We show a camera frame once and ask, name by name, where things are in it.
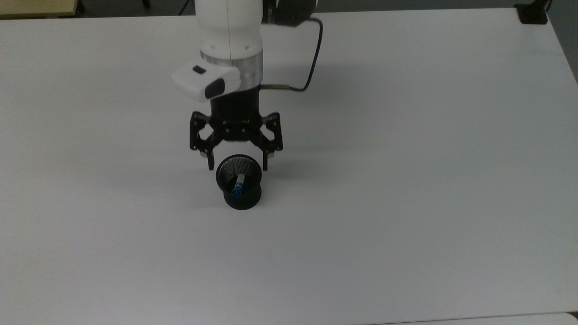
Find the white adjoining table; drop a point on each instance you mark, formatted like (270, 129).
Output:
(519, 320)

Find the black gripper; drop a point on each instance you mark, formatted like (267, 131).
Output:
(235, 113)

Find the black camera stand clamp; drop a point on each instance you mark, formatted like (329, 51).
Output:
(533, 16)

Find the black mesh pen cup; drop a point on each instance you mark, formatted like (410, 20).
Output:
(246, 203)

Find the light wooden desk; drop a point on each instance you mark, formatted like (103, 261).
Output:
(36, 6)

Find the blue and white marker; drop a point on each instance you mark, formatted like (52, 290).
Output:
(239, 183)

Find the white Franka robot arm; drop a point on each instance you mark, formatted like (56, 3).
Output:
(230, 31)

